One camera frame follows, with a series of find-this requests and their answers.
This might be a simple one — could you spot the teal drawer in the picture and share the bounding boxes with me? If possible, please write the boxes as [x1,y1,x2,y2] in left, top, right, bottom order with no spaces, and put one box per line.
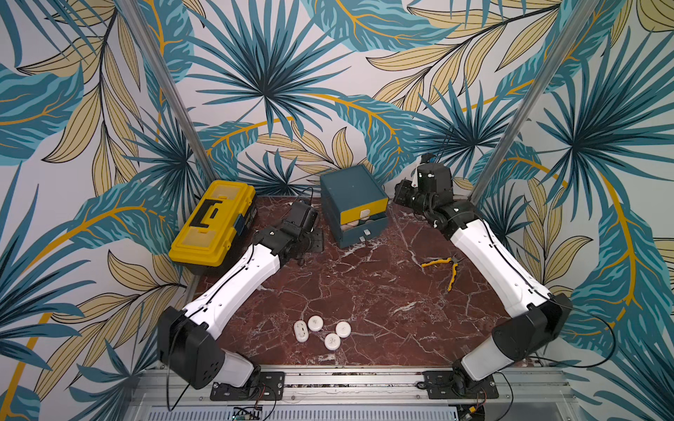
[336,214,389,248]

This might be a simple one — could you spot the yellow top drawer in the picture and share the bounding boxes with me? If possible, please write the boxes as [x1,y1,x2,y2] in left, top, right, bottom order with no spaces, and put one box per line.
[340,198,389,225]

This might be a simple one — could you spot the teal drawer cabinet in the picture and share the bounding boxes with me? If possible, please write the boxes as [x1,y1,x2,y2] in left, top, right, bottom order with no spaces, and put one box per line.
[319,165,389,245]

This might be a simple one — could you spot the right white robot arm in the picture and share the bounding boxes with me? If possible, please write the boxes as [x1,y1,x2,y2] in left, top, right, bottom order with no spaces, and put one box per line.
[394,180,573,395]

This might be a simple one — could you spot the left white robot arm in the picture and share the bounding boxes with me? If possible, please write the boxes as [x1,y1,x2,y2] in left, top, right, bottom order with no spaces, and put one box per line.
[157,227,324,389]

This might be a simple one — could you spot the yellow black toolbox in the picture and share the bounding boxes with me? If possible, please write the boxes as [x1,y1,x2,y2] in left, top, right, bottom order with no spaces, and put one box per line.
[168,181,257,277]

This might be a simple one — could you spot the white round case upper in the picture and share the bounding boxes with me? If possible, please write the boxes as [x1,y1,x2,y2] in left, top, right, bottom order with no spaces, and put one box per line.
[306,315,324,333]

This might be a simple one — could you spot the white round case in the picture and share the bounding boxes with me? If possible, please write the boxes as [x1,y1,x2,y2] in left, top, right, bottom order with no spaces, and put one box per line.
[335,321,352,339]
[306,315,324,333]
[324,333,342,351]

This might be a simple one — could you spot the white oval earphone case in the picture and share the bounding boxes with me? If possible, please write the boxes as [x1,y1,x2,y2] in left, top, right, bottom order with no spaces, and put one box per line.
[293,320,309,343]

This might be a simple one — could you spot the white round case right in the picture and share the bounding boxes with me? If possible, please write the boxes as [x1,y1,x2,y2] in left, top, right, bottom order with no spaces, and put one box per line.
[335,321,352,339]

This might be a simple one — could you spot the white round case lower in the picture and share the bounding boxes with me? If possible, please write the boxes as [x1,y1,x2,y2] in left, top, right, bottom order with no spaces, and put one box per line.
[324,333,342,351]

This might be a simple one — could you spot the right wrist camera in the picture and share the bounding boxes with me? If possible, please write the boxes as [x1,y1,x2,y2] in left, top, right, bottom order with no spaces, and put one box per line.
[417,162,453,194]

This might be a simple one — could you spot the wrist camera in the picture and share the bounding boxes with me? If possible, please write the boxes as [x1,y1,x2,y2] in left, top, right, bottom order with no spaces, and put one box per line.
[286,201,319,232]
[417,162,453,194]

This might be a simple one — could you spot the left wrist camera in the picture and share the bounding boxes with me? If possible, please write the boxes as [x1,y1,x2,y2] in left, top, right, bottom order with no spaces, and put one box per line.
[286,201,319,232]

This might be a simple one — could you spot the yellow handled pliers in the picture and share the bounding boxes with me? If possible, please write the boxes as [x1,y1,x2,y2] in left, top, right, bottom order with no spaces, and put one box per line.
[421,258,461,292]

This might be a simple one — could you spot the left aluminium frame post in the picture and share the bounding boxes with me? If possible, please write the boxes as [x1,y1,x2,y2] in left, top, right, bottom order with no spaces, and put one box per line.
[118,0,217,186]

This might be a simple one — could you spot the aluminium frame post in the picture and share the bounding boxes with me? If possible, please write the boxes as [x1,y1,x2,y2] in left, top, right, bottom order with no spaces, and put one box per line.
[470,0,600,206]
[118,0,217,186]

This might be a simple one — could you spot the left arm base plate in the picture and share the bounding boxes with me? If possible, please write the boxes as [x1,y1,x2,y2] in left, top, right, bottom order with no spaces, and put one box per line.
[210,371,286,402]

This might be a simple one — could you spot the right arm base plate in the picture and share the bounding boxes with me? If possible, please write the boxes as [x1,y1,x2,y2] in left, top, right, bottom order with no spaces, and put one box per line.
[415,370,500,401]

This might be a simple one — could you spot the aluminium front rail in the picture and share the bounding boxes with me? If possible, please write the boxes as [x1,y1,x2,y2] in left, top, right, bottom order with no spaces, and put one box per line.
[124,366,584,420]

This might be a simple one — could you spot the right aluminium frame post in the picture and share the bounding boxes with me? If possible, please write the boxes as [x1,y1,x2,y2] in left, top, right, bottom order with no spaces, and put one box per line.
[470,0,600,206]

